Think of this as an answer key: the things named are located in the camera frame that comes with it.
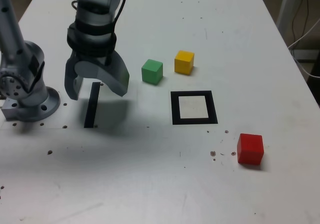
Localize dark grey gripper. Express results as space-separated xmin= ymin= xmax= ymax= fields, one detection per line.
xmin=64 ymin=50 xmax=130 ymax=101

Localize green cube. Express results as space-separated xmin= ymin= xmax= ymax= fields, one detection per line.
xmin=141 ymin=59 xmax=164 ymax=86

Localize yellow cube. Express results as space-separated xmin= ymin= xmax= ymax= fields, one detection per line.
xmin=174 ymin=50 xmax=195 ymax=76

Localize red cube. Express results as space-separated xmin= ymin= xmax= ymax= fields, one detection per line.
xmin=236 ymin=133 xmax=265 ymax=165

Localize black tape square outline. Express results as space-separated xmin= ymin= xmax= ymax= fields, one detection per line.
xmin=170 ymin=90 xmax=219 ymax=126

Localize black tape strip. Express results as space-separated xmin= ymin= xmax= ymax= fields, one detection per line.
xmin=83 ymin=82 xmax=101 ymax=129

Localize white post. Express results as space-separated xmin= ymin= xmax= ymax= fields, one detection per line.
xmin=276 ymin=0 xmax=300 ymax=42

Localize white cable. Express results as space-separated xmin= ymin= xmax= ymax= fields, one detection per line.
xmin=288 ymin=16 xmax=320 ymax=79

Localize thin dark cable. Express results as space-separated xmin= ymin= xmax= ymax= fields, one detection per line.
xmin=291 ymin=0 xmax=311 ymax=43

